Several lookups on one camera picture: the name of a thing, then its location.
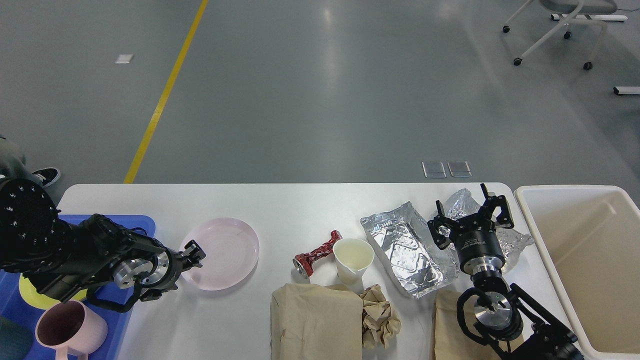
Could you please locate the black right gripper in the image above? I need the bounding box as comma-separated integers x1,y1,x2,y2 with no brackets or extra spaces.
427,183,515,275

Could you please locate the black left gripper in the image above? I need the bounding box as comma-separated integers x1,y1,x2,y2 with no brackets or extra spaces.
112,239,206,302

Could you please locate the pink plate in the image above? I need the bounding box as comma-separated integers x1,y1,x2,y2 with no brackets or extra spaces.
181,218,260,291

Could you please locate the pink mug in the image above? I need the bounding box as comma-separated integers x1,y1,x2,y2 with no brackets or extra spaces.
34,300,108,360

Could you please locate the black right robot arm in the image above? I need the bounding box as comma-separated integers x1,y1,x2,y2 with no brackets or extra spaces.
427,184,585,360

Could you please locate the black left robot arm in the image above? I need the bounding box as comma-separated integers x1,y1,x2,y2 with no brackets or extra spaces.
0,177,206,313

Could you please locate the crumpled clear plastic wrap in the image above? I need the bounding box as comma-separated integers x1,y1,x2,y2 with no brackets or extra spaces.
430,188,534,273

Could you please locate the clear floor plate right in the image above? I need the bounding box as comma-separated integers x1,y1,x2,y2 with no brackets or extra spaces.
446,161,473,178

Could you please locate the clear floor plate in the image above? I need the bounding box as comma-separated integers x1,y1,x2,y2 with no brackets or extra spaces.
446,161,473,178
422,161,448,179

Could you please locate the aluminium foil tray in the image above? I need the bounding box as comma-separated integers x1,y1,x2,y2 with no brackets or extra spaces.
359,202,459,299

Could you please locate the clear floor plate left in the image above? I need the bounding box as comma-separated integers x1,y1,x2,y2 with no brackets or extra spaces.
422,161,448,179

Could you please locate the crushed red can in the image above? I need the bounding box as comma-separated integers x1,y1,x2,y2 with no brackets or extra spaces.
292,230,343,279

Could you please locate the brown paper bag right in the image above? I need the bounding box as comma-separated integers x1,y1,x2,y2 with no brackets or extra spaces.
432,289,500,360

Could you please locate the beige plastic bin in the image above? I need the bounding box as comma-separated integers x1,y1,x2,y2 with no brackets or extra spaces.
514,184,640,360

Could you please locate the white paper cup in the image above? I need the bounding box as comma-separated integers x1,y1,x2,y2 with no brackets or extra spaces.
333,238,375,294

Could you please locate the crumpled brown paper ball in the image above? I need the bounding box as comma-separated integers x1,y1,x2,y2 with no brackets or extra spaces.
359,284,402,349

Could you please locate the large brown paper bag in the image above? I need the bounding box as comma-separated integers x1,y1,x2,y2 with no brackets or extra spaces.
270,284,363,360

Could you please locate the black sneaker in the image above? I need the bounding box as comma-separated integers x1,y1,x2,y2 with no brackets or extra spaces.
32,167,61,189

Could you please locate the yellow plate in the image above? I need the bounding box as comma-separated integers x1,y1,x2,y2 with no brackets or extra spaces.
18,275,61,310

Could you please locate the blue plastic tray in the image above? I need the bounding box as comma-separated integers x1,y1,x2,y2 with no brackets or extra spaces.
0,215,156,360

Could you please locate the white furniture foot bar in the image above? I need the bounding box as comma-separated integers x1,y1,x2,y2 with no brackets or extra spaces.
613,86,640,96

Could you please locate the white floor tape patch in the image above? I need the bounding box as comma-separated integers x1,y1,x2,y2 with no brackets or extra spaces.
114,54,134,65

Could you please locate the white office chair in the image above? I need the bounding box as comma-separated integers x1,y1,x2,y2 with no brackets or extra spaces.
512,0,618,71

